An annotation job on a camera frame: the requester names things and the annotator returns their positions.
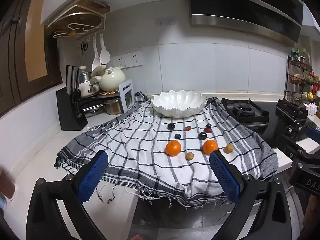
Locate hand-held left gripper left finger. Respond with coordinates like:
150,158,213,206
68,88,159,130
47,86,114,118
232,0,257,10
26,150,110,240

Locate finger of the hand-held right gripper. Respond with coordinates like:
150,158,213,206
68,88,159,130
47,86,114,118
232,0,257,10
276,134,320,164
305,126,320,147

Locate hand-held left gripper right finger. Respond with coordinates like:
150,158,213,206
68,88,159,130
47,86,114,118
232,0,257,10
209,150,292,240

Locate orange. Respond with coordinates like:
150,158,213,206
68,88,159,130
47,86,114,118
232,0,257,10
165,140,181,157
203,139,218,155

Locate white scalloped bowl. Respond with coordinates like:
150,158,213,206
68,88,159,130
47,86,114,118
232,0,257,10
150,90,207,118

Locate black burner grate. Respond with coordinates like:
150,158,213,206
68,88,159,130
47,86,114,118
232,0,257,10
276,98,309,128

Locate black gas stove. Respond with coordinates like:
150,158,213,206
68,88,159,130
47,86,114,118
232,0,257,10
221,97,310,140

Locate gas stove burner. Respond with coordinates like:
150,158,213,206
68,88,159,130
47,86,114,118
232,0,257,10
221,97,270,128

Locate grey checkered fringed cloth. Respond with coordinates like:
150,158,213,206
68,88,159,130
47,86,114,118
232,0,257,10
54,92,279,209

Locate black knife block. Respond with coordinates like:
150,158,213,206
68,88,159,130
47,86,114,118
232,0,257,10
56,89,88,131

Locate steel cooking pot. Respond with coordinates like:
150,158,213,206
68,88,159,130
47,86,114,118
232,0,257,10
102,99,124,115

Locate black pot shelf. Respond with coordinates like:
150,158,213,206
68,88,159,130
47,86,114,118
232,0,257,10
80,91,125,118

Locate grey-blue lid stand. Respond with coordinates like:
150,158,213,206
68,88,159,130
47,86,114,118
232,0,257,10
118,79,135,113

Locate steel pot with lid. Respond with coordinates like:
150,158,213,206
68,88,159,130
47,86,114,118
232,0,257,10
79,66,94,98

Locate cream ceramic pot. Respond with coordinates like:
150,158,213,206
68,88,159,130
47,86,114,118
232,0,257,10
99,66,126,92

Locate white ladle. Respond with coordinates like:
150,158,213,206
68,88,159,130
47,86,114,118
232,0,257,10
91,38,101,72
100,35,111,65

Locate black range hood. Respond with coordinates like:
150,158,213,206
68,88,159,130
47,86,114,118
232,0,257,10
186,0,304,43

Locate brown wooden cabinet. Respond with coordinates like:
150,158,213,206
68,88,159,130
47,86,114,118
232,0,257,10
0,0,63,117

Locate black wire spice rack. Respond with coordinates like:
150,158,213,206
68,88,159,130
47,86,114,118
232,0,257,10
284,54,320,105

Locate white wall outlet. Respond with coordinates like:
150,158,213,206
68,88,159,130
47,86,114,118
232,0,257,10
125,51,143,68
112,55,126,68

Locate white wire wall rack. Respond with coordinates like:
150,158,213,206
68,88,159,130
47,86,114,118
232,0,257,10
45,0,111,42

